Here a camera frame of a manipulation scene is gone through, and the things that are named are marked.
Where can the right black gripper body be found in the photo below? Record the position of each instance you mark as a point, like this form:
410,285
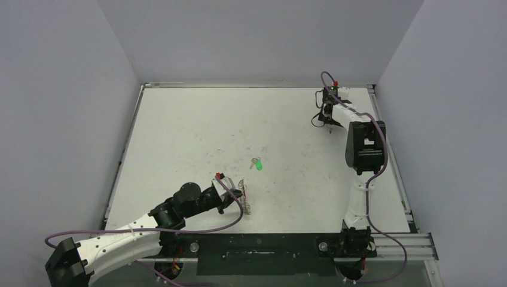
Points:
326,112

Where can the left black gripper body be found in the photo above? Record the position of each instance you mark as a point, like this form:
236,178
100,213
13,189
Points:
207,202

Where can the large keyring with small rings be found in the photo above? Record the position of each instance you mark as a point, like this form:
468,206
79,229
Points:
246,208

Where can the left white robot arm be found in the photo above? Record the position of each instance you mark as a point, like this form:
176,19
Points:
81,263

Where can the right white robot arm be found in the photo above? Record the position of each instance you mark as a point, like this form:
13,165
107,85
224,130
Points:
365,151

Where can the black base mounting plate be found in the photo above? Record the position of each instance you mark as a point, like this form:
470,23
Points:
268,254

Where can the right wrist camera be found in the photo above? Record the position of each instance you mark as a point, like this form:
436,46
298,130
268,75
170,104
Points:
343,93

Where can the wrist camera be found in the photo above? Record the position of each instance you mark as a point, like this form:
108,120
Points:
223,186
343,93

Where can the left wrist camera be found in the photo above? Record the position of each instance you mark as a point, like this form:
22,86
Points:
223,186

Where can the aluminium frame rail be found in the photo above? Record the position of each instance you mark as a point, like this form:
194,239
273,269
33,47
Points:
418,247

